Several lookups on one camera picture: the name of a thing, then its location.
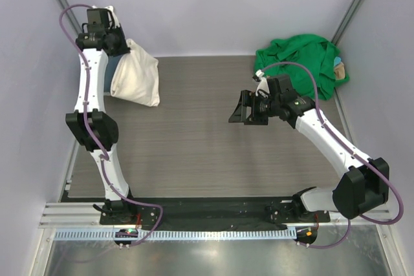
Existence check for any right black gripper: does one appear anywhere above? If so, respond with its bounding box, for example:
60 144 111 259
228 90 280 125

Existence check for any cyan blue t shirt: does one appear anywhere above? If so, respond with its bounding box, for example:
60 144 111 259
333 56 342 67

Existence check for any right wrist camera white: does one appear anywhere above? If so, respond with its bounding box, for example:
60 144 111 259
252 70 270 98

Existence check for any right aluminium frame post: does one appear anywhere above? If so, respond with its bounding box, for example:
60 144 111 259
331 0 364 46

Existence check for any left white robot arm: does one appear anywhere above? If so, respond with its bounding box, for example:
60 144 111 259
65 6 137 225

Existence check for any folded blue t shirt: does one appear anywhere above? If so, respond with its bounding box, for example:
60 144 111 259
103 56 122 96

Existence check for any green t shirt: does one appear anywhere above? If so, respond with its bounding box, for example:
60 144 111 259
253 34 349 100

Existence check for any cream white t shirt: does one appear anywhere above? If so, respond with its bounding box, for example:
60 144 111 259
90 5 161 108

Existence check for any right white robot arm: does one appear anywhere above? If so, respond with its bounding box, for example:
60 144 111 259
228 74 389 222

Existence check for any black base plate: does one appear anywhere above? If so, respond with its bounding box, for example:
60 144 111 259
93 196 331 231

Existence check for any green plastic bin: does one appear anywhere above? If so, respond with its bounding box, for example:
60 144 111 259
254 44 349 99

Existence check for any slotted cable duct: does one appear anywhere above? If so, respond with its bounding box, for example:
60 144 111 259
54 228 296 242

